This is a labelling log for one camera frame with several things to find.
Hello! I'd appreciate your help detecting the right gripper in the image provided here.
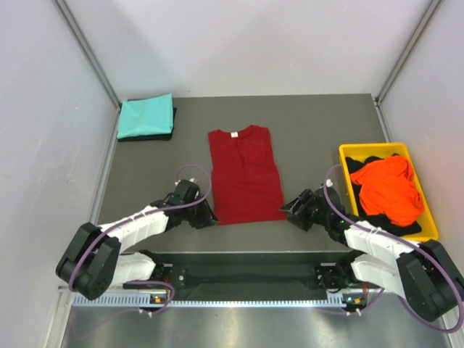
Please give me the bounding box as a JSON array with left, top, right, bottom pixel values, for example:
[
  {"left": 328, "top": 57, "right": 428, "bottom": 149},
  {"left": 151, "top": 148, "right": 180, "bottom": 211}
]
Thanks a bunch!
[{"left": 280, "top": 189, "right": 330, "bottom": 231}]

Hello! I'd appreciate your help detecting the dark red t-shirt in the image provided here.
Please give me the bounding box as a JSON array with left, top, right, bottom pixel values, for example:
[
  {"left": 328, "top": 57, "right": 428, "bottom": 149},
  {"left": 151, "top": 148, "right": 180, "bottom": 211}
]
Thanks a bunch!
[{"left": 208, "top": 125, "right": 286, "bottom": 225}]

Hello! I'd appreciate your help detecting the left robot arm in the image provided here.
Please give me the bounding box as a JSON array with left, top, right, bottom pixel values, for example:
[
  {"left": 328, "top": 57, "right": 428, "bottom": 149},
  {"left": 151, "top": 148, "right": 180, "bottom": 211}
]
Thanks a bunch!
[{"left": 55, "top": 180, "right": 219, "bottom": 300}]

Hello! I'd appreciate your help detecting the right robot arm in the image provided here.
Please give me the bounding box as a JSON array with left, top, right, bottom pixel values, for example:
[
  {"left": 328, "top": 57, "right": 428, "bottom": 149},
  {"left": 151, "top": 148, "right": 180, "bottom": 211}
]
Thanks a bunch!
[{"left": 280, "top": 187, "right": 463, "bottom": 322}]

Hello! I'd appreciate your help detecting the black garment in bin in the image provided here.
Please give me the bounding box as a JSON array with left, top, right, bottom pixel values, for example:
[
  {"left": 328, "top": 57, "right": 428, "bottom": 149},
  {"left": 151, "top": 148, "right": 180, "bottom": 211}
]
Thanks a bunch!
[{"left": 345, "top": 156, "right": 422, "bottom": 236}]

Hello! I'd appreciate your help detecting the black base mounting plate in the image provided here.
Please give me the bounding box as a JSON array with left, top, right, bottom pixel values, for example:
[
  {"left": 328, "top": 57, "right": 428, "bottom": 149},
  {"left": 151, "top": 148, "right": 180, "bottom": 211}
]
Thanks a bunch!
[{"left": 123, "top": 252, "right": 363, "bottom": 302}]

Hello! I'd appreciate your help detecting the orange t-shirt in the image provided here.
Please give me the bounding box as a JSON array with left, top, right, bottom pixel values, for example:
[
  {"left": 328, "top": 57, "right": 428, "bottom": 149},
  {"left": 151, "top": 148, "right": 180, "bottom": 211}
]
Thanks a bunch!
[{"left": 349, "top": 154, "right": 424, "bottom": 226}]

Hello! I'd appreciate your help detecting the folded teal t-shirt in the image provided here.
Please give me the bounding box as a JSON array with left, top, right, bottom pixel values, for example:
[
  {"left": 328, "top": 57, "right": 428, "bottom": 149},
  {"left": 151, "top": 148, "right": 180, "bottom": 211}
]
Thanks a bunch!
[{"left": 117, "top": 94, "right": 174, "bottom": 140}]

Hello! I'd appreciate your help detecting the yellow plastic bin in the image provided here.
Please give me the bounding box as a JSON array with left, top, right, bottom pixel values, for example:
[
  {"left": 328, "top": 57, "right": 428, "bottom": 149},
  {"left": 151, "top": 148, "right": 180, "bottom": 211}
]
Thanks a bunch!
[{"left": 339, "top": 141, "right": 440, "bottom": 242}]

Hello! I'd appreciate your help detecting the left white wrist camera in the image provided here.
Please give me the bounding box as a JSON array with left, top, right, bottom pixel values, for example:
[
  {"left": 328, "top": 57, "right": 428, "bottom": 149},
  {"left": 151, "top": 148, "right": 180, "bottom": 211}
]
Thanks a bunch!
[{"left": 175, "top": 178, "right": 198, "bottom": 186}]

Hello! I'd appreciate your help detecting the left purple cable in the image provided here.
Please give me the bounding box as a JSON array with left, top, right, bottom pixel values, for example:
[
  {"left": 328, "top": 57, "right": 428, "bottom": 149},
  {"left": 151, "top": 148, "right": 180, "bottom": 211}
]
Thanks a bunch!
[{"left": 67, "top": 165, "right": 213, "bottom": 312}]

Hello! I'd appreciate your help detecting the purple cable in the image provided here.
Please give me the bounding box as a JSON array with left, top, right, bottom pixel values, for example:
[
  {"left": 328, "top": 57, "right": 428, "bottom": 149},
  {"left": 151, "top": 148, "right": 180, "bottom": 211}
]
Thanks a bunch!
[
  {"left": 323, "top": 165, "right": 464, "bottom": 334},
  {"left": 67, "top": 165, "right": 213, "bottom": 312}
]

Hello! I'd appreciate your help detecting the grey slotted cable duct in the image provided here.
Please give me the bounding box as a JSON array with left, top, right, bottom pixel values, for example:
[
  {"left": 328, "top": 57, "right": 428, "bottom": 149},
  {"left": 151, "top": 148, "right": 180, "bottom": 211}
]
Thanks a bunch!
[{"left": 72, "top": 292, "right": 366, "bottom": 309}]

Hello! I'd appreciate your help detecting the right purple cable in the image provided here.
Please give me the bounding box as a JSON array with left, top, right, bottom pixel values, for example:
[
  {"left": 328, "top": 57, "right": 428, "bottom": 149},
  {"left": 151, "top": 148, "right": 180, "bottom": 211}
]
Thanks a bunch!
[{"left": 323, "top": 165, "right": 464, "bottom": 334}]

